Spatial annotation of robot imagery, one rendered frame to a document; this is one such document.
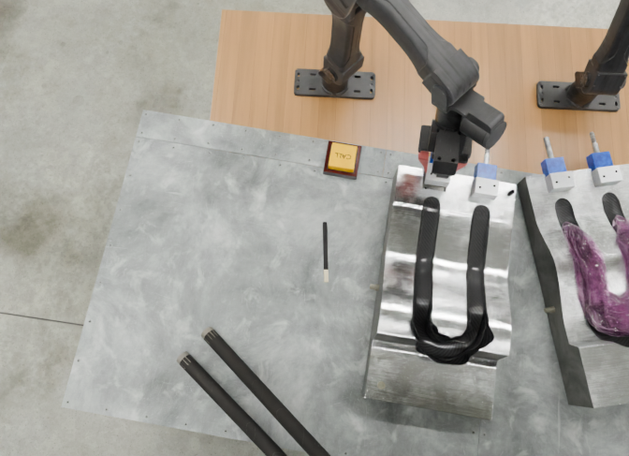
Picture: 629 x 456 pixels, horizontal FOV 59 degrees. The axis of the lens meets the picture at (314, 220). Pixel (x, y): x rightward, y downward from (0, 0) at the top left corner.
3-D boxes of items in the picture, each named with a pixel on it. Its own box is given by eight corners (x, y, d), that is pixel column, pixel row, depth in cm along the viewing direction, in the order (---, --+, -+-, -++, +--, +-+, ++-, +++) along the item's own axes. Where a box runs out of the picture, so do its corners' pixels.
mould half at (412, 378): (392, 178, 132) (402, 156, 119) (503, 196, 131) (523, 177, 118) (361, 396, 119) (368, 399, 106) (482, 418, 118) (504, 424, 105)
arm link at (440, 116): (475, 126, 105) (483, 98, 100) (456, 141, 103) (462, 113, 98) (447, 108, 109) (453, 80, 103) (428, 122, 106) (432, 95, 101)
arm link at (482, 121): (511, 128, 102) (519, 84, 92) (479, 158, 100) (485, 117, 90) (462, 96, 107) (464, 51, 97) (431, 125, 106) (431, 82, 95)
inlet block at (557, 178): (531, 143, 132) (539, 134, 126) (551, 140, 132) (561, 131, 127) (544, 196, 128) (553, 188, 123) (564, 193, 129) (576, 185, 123)
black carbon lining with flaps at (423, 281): (420, 198, 124) (429, 183, 115) (492, 210, 123) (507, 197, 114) (400, 357, 115) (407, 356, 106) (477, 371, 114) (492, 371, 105)
